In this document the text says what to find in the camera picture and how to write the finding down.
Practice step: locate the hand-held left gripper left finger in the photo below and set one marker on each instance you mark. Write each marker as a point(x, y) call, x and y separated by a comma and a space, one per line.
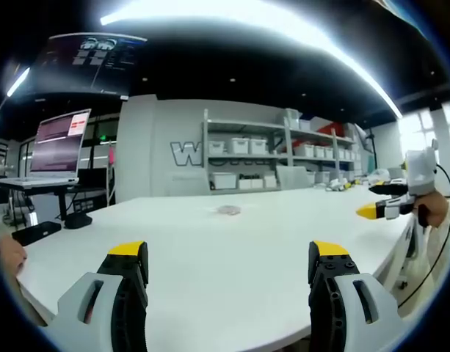
point(96, 297)

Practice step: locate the dark hanging screen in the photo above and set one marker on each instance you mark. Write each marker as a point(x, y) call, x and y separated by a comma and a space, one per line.
point(89, 62)

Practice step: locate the green exit sign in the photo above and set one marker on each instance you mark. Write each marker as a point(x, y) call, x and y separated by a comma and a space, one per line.
point(104, 137)

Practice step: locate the grey metal shelving unit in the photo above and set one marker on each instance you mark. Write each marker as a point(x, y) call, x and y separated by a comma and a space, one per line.
point(279, 146)

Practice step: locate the white leaning board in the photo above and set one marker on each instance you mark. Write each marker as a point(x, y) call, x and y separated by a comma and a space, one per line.
point(292, 177)

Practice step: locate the row of white storage bins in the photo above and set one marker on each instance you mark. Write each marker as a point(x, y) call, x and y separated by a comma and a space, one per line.
point(257, 146)

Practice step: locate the open silver laptop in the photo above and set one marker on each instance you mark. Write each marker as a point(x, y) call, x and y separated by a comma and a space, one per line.
point(57, 150)

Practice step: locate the black phone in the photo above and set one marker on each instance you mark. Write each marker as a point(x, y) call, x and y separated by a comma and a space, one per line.
point(36, 232)

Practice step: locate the short ceiling light strip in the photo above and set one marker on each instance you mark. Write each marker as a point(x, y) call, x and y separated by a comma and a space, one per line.
point(17, 81)

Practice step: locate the bright window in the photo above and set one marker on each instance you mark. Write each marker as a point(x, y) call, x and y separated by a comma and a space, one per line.
point(430, 124)

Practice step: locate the clutter of tools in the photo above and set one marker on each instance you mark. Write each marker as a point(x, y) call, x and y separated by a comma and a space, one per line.
point(356, 181)

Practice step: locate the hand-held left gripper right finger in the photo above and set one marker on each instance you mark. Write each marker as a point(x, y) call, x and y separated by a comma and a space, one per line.
point(360, 297)

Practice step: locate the person's right hand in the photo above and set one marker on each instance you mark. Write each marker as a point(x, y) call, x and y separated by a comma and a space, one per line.
point(437, 209)

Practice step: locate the clear resealable bag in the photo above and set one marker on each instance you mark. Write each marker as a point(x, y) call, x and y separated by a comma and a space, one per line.
point(228, 209)

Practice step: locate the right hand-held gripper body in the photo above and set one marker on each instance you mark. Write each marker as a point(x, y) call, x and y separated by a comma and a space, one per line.
point(423, 168)

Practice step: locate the black laptop stand desk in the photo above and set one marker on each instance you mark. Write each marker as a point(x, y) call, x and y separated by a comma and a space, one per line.
point(63, 201)

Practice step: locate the long ceiling light strip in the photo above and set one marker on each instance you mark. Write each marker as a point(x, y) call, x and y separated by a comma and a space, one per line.
point(320, 47)

